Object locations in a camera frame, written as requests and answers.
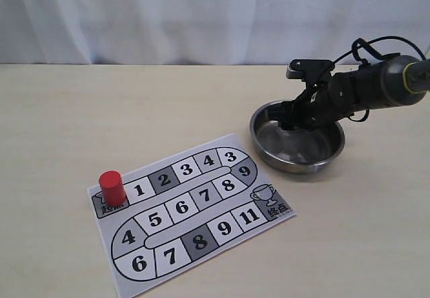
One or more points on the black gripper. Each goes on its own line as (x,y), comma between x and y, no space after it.
(319,105)

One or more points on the red cylinder game piece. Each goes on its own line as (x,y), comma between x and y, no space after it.
(112,188)

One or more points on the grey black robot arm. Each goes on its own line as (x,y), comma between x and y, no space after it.
(397,81)

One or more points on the round stainless steel dish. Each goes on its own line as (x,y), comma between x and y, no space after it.
(298,152)

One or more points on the printed paper game board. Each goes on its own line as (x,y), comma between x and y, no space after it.
(184,210)

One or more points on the white backdrop curtain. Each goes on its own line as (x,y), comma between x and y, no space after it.
(200,31)

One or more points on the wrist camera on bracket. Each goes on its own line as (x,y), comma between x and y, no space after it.
(309,69)

